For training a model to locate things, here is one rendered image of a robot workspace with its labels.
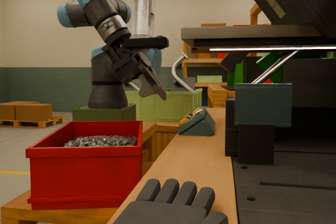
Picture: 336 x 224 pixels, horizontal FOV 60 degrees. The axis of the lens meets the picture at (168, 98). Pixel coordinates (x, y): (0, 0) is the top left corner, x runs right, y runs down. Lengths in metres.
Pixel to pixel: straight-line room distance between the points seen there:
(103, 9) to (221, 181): 0.54
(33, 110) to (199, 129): 5.64
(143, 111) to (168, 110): 0.15
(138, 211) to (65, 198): 0.33
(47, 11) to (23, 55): 1.40
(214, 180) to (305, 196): 0.12
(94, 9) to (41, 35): 8.16
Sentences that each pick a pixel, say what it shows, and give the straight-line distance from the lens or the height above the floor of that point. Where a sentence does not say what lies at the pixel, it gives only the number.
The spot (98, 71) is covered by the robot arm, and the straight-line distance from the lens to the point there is 1.10.
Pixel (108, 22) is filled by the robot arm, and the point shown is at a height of 1.19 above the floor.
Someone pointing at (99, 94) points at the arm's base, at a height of 0.98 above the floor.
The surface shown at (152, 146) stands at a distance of 1.22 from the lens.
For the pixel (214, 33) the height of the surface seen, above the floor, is 1.12.
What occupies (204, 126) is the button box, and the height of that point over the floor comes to 0.93.
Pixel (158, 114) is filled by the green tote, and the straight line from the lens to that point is 1.65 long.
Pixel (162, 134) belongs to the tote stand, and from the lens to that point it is 1.54.
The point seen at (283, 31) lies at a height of 1.12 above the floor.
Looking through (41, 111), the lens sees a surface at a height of 0.34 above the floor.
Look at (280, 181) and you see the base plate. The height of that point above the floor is 0.90.
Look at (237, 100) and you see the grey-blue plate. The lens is 0.53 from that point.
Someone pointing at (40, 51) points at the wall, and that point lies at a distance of 8.93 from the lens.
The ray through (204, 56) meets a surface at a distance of 7.26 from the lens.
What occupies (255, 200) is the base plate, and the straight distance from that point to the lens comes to 0.40.
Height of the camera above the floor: 1.06
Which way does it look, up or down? 5 degrees down
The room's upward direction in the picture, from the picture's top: straight up
